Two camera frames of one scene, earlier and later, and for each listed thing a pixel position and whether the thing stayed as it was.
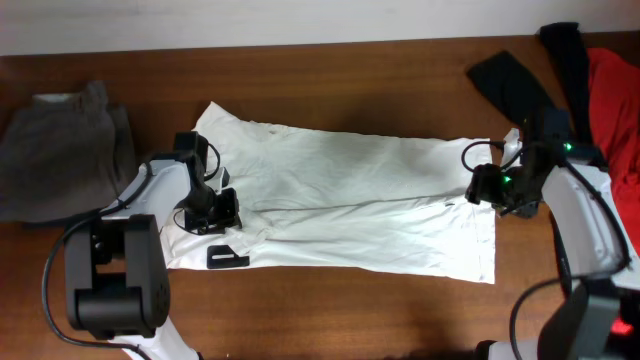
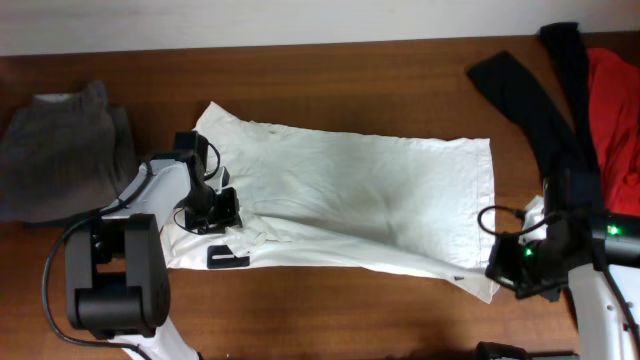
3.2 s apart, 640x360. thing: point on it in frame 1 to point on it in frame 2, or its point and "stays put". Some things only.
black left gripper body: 210,210 stays put
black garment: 516,85 stays put
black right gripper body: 505,191 to 526,271
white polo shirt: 344,201 stays put
